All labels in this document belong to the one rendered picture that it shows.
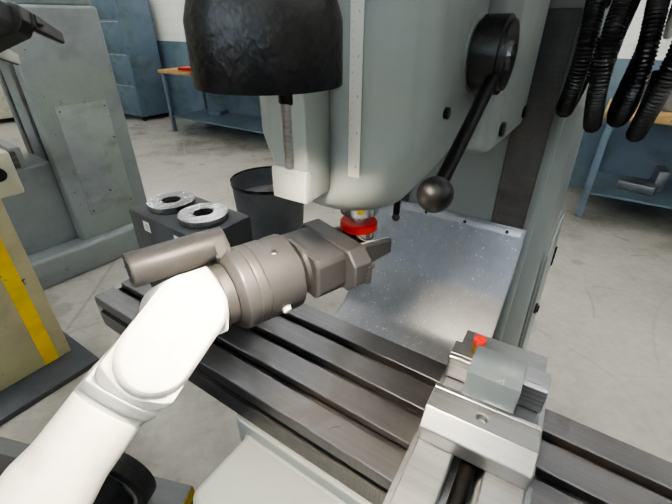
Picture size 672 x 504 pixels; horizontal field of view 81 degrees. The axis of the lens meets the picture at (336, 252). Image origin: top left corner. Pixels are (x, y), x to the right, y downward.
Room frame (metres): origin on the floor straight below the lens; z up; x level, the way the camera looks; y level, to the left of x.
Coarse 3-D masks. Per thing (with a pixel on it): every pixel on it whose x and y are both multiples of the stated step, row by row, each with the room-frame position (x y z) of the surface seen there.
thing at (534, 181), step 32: (576, 0) 0.68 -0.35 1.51; (544, 32) 0.69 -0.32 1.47; (576, 32) 0.67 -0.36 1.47; (544, 64) 0.69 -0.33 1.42; (544, 96) 0.68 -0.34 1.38; (544, 128) 0.67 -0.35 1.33; (576, 128) 0.70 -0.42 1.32; (480, 160) 0.73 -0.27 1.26; (512, 160) 0.69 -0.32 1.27; (544, 160) 0.67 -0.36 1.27; (480, 192) 0.72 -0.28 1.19; (512, 192) 0.69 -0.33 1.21; (544, 192) 0.68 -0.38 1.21; (512, 224) 0.68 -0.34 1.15; (544, 224) 0.68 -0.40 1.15; (544, 256) 0.70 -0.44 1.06; (512, 288) 0.67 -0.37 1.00; (512, 320) 0.67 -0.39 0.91
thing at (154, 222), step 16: (176, 192) 0.76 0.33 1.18; (144, 208) 0.70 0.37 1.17; (160, 208) 0.68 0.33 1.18; (176, 208) 0.68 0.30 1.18; (192, 208) 0.68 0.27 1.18; (208, 208) 0.68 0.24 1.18; (224, 208) 0.68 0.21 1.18; (144, 224) 0.67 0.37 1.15; (160, 224) 0.64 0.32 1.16; (176, 224) 0.63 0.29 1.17; (192, 224) 0.61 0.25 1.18; (208, 224) 0.62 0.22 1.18; (224, 224) 0.63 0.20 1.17; (240, 224) 0.65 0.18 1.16; (144, 240) 0.69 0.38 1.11; (160, 240) 0.65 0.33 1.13; (240, 240) 0.65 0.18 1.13
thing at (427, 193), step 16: (496, 16) 0.41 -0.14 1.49; (512, 16) 0.42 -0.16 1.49; (480, 32) 0.40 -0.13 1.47; (496, 32) 0.40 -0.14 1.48; (512, 32) 0.41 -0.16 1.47; (480, 48) 0.40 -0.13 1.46; (496, 48) 0.39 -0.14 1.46; (512, 48) 0.41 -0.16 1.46; (480, 64) 0.40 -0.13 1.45; (496, 64) 0.39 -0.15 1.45; (512, 64) 0.42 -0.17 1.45; (480, 80) 0.40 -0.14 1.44; (496, 80) 0.39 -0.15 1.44; (480, 96) 0.37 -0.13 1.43; (480, 112) 0.36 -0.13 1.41; (464, 128) 0.34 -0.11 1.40; (464, 144) 0.33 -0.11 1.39; (448, 160) 0.32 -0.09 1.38; (432, 176) 0.30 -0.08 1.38; (448, 176) 0.31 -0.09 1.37; (416, 192) 0.30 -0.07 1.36; (432, 192) 0.29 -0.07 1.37; (448, 192) 0.29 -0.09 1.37; (432, 208) 0.29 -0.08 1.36
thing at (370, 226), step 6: (342, 222) 0.44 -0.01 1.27; (348, 222) 0.44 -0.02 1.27; (366, 222) 0.44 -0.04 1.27; (372, 222) 0.44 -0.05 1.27; (342, 228) 0.44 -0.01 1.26; (348, 228) 0.43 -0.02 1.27; (354, 228) 0.42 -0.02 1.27; (360, 228) 0.42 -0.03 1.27; (366, 228) 0.42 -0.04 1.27; (372, 228) 0.43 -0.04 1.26; (354, 234) 0.42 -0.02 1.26; (360, 234) 0.42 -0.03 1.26
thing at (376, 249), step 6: (372, 240) 0.43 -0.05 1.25; (378, 240) 0.43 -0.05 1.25; (384, 240) 0.43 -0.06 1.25; (390, 240) 0.44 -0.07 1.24; (366, 246) 0.41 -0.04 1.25; (372, 246) 0.42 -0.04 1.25; (378, 246) 0.42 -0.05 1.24; (384, 246) 0.43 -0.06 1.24; (390, 246) 0.44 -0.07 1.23; (372, 252) 0.42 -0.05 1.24; (378, 252) 0.42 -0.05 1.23; (384, 252) 0.43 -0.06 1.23; (372, 258) 0.42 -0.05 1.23; (378, 258) 0.42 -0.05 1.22
